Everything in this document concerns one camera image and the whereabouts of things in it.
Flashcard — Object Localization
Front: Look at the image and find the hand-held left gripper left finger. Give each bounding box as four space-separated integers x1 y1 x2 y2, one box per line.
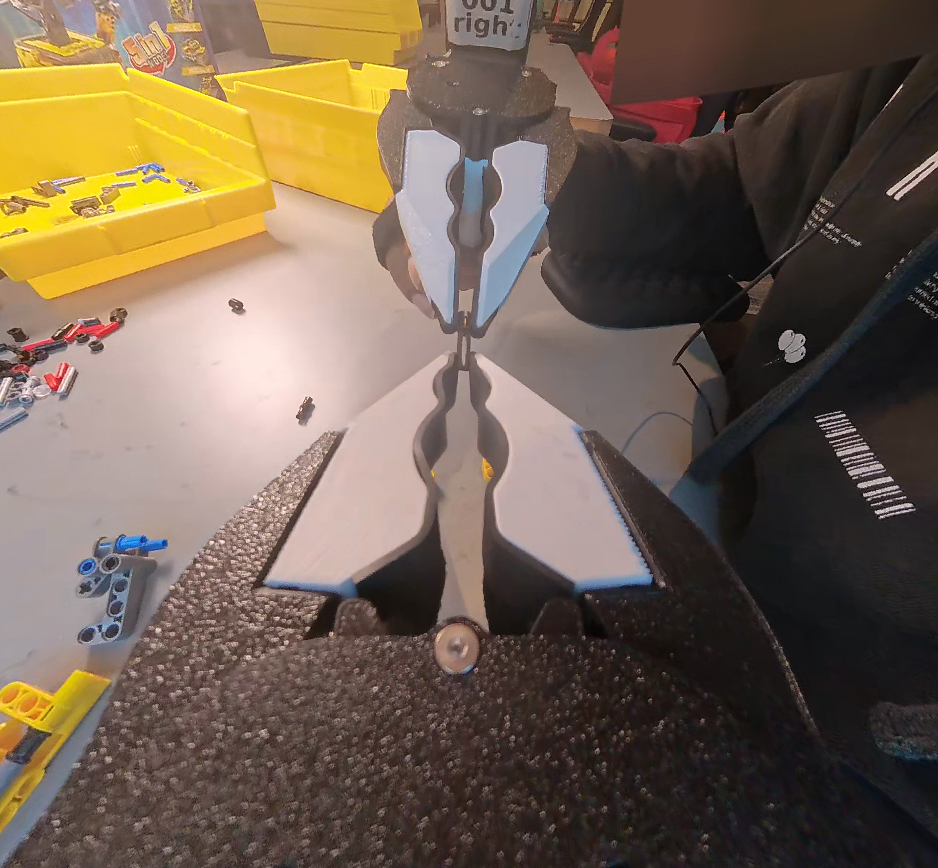
262 352 459 598

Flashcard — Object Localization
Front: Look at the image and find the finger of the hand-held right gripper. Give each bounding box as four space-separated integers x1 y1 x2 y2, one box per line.
472 141 551 334
396 129 466 334

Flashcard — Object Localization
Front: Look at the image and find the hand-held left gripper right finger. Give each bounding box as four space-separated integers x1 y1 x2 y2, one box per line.
469 352 655 594

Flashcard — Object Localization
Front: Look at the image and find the grey angled beam assembly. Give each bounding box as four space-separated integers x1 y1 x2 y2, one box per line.
75 534 170 645

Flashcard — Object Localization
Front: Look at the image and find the yellow parts bin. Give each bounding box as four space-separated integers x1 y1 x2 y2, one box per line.
0 62 278 301
214 60 411 215
248 0 425 67

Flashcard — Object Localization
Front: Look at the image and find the heap of blue grey parts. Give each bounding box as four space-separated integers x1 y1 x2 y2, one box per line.
0 163 202 239

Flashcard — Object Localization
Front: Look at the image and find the pile of red black parts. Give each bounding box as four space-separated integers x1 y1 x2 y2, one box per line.
0 307 129 429

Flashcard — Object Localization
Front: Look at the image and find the yellow beam assembly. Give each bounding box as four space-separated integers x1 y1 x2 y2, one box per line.
0 670 112 821

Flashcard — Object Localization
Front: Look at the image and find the person's right hand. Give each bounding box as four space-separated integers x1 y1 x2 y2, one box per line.
396 238 439 319

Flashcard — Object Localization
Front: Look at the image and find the person's torso black hoodie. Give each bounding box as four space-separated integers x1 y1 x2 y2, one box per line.
674 54 938 818

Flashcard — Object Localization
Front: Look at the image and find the colourful toy kit box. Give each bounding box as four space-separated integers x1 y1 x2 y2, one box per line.
0 0 221 99

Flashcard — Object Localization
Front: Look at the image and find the yellow multi-ring connector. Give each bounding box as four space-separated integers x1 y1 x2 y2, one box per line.
428 457 497 482

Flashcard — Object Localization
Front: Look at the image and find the thin grey cable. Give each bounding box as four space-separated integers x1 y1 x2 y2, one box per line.
623 410 693 451

